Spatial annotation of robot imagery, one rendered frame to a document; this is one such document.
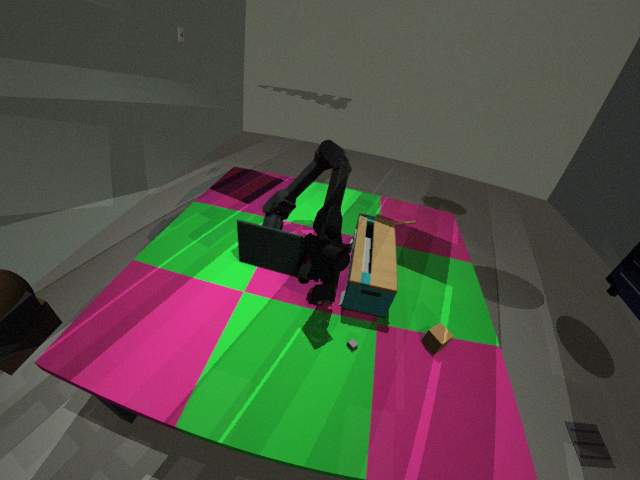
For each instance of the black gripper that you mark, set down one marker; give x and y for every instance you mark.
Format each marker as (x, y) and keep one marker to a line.
(330, 279)

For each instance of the small tan cube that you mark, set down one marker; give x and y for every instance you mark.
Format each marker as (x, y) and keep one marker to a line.
(437, 338)

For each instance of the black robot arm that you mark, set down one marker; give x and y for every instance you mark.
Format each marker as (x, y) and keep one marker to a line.
(327, 246)

